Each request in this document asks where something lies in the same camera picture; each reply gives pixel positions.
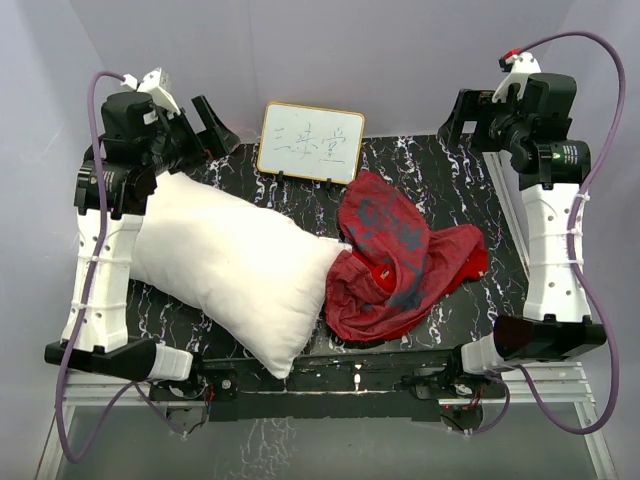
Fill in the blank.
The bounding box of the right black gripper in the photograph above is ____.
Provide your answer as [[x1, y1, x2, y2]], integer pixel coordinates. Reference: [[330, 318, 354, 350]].
[[438, 90, 531, 154]]

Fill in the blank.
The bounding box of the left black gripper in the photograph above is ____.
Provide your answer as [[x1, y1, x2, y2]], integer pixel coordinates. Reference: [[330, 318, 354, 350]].
[[141, 96, 239, 176]]

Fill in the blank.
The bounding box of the white pillow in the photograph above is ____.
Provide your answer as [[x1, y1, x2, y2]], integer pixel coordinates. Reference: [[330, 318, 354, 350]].
[[130, 173, 351, 379]]

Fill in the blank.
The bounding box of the red patterned pillowcase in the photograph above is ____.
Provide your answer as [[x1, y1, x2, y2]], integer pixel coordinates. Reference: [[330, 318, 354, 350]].
[[325, 171, 489, 343]]

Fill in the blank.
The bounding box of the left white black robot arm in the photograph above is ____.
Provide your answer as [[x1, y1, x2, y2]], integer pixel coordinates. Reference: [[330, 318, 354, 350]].
[[44, 92, 239, 399]]

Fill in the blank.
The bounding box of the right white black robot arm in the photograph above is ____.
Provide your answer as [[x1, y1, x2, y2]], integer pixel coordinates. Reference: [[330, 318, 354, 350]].
[[439, 73, 607, 397]]

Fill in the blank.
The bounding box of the small yellow-framed whiteboard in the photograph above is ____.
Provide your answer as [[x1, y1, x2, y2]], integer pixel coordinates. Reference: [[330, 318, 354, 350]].
[[256, 102, 365, 185]]

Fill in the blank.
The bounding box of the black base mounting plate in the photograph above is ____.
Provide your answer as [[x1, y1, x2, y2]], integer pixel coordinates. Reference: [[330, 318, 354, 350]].
[[151, 351, 505, 422]]

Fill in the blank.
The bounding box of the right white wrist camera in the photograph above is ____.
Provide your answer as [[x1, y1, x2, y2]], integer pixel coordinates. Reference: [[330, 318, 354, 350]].
[[492, 49, 541, 103]]

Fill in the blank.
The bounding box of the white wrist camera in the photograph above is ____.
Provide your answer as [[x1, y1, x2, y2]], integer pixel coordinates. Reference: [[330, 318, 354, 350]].
[[492, 49, 541, 103], [120, 67, 181, 115]]

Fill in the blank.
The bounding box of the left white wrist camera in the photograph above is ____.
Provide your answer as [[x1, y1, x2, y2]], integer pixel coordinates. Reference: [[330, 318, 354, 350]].
[[120, 67, 181, 115]]

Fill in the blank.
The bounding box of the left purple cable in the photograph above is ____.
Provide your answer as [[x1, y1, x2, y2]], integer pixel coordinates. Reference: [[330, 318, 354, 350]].
[[54, 70, 187, 464]]

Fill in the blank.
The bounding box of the purple cable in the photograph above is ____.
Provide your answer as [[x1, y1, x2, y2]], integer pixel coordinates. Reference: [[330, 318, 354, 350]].
[[54, 70, 187, 464], [464, 31, 627, 437]]

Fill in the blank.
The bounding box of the aluminium frame rail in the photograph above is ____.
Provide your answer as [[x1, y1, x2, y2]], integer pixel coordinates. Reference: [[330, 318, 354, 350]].
[[34, 149, 619, 480]]

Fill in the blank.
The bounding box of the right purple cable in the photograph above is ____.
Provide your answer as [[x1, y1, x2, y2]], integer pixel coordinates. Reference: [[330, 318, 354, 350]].
[[464, 31, 627, 437]]

